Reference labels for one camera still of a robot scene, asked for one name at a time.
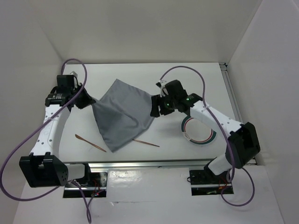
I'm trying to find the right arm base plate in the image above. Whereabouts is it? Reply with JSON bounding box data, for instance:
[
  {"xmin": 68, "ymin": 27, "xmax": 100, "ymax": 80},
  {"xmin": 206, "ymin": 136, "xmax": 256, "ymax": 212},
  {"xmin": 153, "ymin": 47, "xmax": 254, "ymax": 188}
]
[{"xmin": 186, "ymin": 170, "xmax": 234, "ymax": 196}]

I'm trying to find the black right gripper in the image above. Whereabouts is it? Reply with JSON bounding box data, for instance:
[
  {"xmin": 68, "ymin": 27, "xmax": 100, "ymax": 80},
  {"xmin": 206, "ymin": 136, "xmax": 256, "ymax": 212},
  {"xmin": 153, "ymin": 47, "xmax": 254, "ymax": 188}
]
[{"xmin": 149, "ymin": 92, "xmax": 177, "ymax": 118}]

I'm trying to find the aluminium rail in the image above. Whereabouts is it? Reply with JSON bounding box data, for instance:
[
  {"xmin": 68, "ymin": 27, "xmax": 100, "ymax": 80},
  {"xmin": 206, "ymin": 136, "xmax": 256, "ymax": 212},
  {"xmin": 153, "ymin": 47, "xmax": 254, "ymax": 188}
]
[
  {"xmin": 219, "ymin": 63, "xmax": 244, "ymax": 123},
  {"xmin": 65, "ymin": 159, "xmax": 209, "ymax": 169}
]

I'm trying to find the grey cloth placemat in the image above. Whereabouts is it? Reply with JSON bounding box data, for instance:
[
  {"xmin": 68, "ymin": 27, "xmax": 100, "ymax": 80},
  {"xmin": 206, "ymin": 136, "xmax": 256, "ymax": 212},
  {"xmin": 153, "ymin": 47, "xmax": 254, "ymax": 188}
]
[{"xmin": 92, "ymin": 79, "xmax": 154, "ymax": 153}]

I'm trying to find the copper knife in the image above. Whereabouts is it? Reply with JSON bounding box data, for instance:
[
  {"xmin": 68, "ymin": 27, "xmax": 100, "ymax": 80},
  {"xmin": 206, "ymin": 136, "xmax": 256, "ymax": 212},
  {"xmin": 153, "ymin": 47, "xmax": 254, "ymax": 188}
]
[{"xmin": 75, "ymin": 134, "xmax": 106, "ymax": 153}]

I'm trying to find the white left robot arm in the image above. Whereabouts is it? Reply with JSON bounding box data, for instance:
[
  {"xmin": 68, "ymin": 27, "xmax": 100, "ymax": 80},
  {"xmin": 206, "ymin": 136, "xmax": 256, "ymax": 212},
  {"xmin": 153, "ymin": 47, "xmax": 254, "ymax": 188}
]
[{"xmin": 19, "ymin": 72, "xmax": 95, "ymax": 188}]

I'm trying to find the aluminium right side rail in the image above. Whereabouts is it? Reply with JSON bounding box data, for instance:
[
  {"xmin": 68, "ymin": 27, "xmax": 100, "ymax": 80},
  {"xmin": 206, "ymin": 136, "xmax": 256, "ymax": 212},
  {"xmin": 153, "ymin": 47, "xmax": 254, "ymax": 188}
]
[{"xmin": 219, "ymin": 63, "xmax": 244, "ymax": 123}]

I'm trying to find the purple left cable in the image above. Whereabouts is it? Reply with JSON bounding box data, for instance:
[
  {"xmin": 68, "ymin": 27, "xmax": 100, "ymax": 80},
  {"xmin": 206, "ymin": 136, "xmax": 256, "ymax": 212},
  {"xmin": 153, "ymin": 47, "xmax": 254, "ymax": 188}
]
[{"xmin": 0, "ymin": 58, "xmax": 93, "ymax": 224}]

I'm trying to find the aluminium front rail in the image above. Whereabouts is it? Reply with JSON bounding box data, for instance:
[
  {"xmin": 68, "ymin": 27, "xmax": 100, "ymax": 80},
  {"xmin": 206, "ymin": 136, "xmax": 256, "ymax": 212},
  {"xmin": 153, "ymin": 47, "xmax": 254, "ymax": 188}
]
[{"xmin": 65, "ymin": 159, "xmax": 209, "ymax": 169}]

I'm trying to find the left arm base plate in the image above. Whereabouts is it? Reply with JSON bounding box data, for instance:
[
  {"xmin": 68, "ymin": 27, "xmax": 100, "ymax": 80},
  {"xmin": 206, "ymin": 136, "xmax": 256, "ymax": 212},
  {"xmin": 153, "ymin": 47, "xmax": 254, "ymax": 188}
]
[{"xmin": 63, "ymin": 170, "xmax": 108, "ymax": 199}]

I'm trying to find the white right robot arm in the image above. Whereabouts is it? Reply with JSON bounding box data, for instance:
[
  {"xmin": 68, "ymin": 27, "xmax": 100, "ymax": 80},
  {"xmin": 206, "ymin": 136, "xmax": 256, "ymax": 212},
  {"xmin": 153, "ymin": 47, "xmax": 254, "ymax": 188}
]
[{"xmin": 150, "ymin": 80, "xmax": 261, "ymax": 183}]

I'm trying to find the white plate green red rim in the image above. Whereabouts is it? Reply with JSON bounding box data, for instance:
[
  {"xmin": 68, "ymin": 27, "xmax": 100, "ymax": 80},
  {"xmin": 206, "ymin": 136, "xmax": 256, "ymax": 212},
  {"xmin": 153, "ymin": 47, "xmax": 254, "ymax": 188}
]
[{"xmin": 181, "ymin": 116, "xmax": 217, "ymax": 146}]

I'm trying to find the copper fork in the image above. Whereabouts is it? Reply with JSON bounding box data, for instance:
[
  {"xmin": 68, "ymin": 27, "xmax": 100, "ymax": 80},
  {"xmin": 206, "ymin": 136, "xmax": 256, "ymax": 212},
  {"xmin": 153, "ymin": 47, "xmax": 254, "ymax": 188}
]
[{"xmin": 132, "ymin": 139, "xmax": 160, "ymax": 147}]

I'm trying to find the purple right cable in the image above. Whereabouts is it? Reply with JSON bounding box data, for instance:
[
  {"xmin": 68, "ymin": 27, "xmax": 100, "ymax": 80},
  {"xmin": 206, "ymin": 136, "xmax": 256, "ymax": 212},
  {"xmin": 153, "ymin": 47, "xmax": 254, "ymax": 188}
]
[{"xmin": 156, "ymin": 66, "xmax": 255, "ymax": 207}]

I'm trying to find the purple cable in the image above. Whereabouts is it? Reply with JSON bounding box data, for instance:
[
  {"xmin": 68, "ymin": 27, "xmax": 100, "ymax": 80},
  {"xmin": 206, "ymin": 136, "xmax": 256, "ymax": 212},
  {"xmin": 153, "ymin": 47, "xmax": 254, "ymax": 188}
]
[
  {"xmin": 0, "ymin": 58, "xmax": 93, "ymax": 224},
  {"xmin": 156, "ymin": 66, "xmax": 255, "ymax": 207}
]

